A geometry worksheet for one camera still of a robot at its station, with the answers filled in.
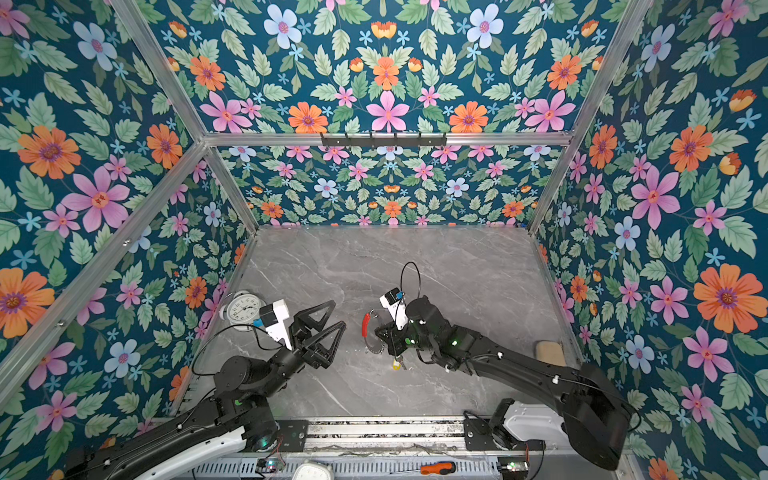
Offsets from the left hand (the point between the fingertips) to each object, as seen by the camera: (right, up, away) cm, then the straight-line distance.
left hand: (338, 314), depth 56 cm
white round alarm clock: (-39, -6, +37) cm, 54 cm away
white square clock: (-8, -38, +11) cm, 41 cm away
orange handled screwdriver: (+21, -38, +12) cm, 45 cm away
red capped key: (+2, -7, +22) cm, 24 cm away
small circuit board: (-21, -39, +14) cm, 47 cm away
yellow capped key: (+10, -21, +30) cm, 38 cm away
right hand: (+5, -8, +19) cm, 21 cm away
